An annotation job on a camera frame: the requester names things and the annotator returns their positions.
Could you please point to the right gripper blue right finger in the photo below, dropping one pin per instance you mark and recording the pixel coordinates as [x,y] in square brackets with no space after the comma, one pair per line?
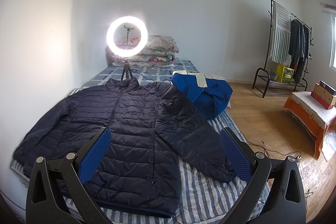
[238,153]

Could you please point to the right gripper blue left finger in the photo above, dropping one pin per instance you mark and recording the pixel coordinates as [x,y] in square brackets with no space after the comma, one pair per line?
[91,154]

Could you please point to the navy puffer jacket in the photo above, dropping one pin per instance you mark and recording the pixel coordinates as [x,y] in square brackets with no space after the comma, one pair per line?
[153,127]

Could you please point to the black clothes rack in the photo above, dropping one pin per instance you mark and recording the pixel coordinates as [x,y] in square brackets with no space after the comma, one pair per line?
[288,54]

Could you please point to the dark hanging clothes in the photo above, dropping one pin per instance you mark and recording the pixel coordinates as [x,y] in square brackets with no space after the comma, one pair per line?
[299,48]

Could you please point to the striped bed cover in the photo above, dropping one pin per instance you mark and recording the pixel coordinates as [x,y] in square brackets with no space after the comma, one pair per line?
[203,200]

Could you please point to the blue work jacket pile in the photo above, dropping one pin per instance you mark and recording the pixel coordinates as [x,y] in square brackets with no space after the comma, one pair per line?
[210,94]

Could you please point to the orange covered table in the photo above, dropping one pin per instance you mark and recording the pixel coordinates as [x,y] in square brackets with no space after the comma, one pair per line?
[313,115]

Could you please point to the small green pot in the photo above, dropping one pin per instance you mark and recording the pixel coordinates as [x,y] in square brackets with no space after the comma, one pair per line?
[273,75]

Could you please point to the yellow box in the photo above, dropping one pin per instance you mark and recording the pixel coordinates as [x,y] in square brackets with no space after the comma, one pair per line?
[284,74]

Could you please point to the black tripod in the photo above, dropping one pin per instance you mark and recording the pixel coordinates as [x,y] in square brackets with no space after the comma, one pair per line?
[126,72]

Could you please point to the stacked boxes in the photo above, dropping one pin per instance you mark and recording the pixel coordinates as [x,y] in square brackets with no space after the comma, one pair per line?
[324,95]

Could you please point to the striped hanging cloth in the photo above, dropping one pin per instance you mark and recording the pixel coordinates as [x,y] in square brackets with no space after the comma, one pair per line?
[280,34]

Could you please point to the folded floral quilt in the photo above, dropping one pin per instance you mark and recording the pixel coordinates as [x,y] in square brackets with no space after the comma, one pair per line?
[159,50]

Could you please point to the window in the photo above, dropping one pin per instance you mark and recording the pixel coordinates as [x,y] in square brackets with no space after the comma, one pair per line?
[333,42]

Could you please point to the ring light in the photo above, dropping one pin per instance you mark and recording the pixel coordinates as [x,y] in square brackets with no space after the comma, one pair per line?
[129,23]

